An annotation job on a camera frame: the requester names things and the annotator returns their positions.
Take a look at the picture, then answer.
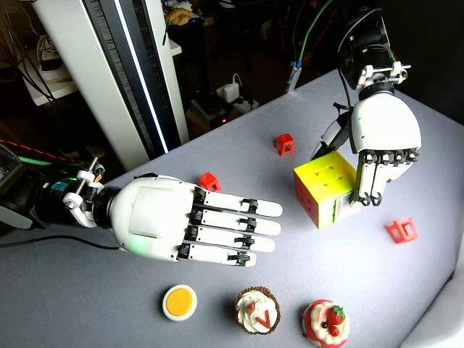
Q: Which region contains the multicolour puzzle cube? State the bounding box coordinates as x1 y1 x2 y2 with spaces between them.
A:
292 149 363 231

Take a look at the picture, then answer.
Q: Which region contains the white power adapter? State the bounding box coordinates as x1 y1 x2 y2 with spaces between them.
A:
216 83 243 102

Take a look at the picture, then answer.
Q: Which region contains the yellow round button white rim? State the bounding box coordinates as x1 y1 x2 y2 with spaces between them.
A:
162 284 199 323

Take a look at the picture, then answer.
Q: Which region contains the white column with black strip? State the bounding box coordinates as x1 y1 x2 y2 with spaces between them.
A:
31 0 190 172

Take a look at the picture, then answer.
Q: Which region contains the toy strawberry cake red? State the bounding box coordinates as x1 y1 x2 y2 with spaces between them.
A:
301 299 352 345

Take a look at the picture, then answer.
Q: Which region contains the grey tablecloth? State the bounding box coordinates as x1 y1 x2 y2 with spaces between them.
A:
0 68 464 348

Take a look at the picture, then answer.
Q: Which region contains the small red toy stool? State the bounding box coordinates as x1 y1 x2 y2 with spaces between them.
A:
384 216 418 244
273 133 295 157
197 172 223 193

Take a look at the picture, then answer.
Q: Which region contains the red braided cable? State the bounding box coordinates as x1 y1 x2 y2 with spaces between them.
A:
0 138 86 165

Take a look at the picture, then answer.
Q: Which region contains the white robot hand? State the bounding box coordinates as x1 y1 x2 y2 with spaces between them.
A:
310 91 424 208
108 175 284 268

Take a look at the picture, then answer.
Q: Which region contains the green cable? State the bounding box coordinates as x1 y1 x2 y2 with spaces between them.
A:
295 0 334 70

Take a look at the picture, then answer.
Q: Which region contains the white power strip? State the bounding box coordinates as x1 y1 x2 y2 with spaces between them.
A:
231 97 260 113

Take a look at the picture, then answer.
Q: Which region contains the yellow toy bread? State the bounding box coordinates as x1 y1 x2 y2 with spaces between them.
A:
165 9 199 26

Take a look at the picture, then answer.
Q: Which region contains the black cable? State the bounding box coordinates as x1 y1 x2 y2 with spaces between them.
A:
0 235 120 251

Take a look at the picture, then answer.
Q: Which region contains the blue tipped cable plug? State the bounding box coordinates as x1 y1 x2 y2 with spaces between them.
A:
286 59 304 94

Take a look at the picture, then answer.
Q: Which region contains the white sneaker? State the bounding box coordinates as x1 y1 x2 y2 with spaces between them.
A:
36 34 73 83

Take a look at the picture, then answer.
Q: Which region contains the toy cupcake brown wrapper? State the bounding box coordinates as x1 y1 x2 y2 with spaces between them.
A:
233 286 282 336

